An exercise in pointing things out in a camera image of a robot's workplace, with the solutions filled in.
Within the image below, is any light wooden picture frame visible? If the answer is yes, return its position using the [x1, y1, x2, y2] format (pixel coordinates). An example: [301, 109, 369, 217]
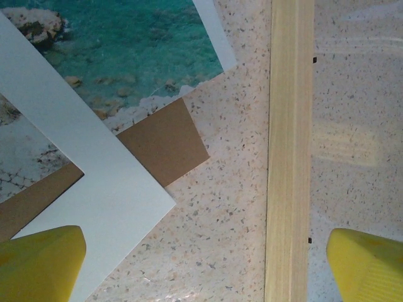
[263, 0, 317, 302]

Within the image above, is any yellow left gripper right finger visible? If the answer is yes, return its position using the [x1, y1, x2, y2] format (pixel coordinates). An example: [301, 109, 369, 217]
[326, 227, 403, 302]

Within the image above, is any seaside cliff photo print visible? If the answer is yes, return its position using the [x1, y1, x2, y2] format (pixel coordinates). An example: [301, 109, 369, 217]
[0, 0, 225, 204]

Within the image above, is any brown backing board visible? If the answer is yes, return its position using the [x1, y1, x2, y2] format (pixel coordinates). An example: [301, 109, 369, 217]
[0, 96, 211, 243]

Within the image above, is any white mat board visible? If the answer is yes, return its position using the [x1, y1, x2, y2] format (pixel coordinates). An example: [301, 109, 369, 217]
[0, 0, 239, 302]

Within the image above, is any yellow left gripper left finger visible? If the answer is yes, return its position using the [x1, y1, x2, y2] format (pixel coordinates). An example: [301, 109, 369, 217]
[0, 225, 88, 302]

